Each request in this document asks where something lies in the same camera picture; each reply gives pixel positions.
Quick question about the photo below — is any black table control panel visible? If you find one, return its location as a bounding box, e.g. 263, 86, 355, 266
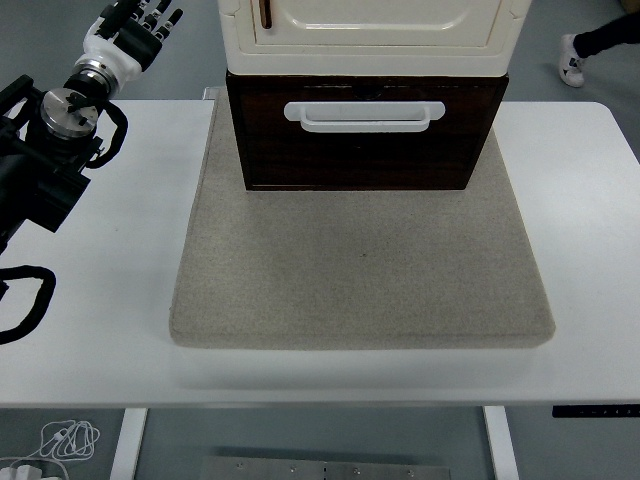
551, 404, 640, 419

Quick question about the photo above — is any white coiled cable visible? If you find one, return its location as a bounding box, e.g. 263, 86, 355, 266
0, 419, 101, 480

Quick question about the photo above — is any person's white shoe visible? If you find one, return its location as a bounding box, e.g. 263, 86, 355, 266
557, 33, 587, 89

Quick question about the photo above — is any white table leg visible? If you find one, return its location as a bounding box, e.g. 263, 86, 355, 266
482, 405, 521, 480
108, 408, 150, 480

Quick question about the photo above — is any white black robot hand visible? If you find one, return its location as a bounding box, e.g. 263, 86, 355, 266
82, 0, 184, 81

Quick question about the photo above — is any dark wooden drawer housing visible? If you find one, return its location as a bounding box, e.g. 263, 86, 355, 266
225, 69, 511, 193

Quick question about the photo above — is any cream cabinet body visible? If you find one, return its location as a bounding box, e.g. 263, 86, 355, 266
217, 0, 534, 79

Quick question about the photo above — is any beige fabric mat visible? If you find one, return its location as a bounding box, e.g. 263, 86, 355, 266
168, 89, 556, 351

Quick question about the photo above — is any white drawer handle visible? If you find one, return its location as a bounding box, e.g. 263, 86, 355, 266
283, 101, 446, 134

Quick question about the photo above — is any dark wooden drawer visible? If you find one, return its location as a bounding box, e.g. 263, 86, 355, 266
234, 83, 501, 190

